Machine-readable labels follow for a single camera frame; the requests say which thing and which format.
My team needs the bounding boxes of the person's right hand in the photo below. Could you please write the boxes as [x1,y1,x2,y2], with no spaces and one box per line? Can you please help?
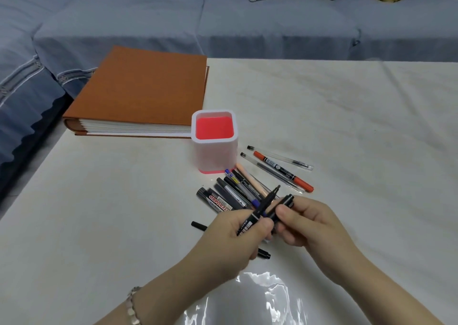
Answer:
[274,196,364,287]

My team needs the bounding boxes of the person's left hand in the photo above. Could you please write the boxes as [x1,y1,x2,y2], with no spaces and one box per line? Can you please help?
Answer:
[135,209,275,325]

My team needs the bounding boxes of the red black marker pen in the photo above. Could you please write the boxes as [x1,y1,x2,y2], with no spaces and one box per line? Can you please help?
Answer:
[253,150,315,193]

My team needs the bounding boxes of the dark barrel gel pen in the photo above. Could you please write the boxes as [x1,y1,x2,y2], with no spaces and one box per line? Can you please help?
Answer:
[214,178,248,211]

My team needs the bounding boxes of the silver grey barrel pen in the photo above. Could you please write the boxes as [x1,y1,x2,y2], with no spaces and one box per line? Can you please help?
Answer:
[222,176,258,208]

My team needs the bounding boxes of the black whiteboard marker pen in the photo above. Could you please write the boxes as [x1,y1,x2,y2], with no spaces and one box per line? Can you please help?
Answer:
[196,188,234,214]

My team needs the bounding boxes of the thin black ballpoint pen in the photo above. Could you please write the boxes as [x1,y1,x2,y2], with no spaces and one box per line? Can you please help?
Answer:
[237,185,281,237]

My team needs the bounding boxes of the peach barrel pen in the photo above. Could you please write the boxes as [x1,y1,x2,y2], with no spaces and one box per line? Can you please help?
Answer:
[235,163,270,197]

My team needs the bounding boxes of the clear barrel gel pen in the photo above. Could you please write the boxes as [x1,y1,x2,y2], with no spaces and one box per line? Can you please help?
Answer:
[247,146,314,171]

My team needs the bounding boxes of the red white pen holder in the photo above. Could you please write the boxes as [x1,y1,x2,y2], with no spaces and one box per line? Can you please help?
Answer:
[191,110,239,174]

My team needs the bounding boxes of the white table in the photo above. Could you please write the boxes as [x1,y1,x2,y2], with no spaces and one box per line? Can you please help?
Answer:
[0,58,458,325]

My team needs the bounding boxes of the orange cover binder album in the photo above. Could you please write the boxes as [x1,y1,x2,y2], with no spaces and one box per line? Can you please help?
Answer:
[62,46,210,138]

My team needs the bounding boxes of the blue grey sofa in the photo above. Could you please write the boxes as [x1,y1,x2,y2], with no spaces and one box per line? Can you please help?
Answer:
[0,0,458,211]

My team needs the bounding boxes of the pale bead bracelet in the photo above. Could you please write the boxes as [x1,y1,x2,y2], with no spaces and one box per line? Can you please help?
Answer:
[125,287,143,325]

